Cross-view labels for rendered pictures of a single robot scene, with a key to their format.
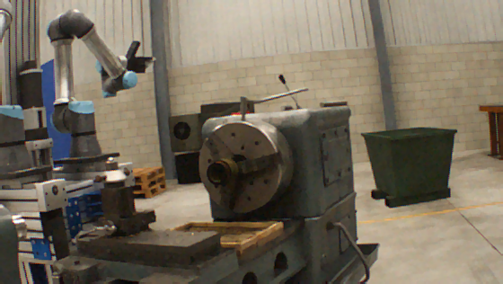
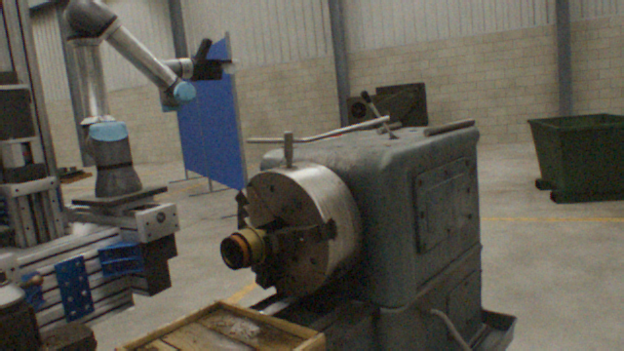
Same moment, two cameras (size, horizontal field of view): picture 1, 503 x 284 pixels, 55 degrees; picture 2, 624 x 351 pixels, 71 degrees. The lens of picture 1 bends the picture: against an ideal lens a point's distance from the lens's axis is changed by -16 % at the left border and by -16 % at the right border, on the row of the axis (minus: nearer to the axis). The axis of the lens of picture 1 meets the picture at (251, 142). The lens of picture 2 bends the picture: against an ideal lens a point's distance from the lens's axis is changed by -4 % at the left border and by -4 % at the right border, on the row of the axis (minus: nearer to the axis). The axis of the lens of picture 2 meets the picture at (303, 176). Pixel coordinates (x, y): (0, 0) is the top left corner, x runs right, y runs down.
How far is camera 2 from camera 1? 1.01 m
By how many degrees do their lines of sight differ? 18
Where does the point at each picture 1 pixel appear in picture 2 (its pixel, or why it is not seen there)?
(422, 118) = (606, 97)
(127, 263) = not seen: outside the picture
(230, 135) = (268, 188)
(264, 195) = (311, 280)
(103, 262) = not seen: outside the picture
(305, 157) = (381, 222)
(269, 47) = (442, 30)
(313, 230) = (393, 327)
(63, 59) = (85, 66)
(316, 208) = (397, 295)
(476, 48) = not seen: outside the picture
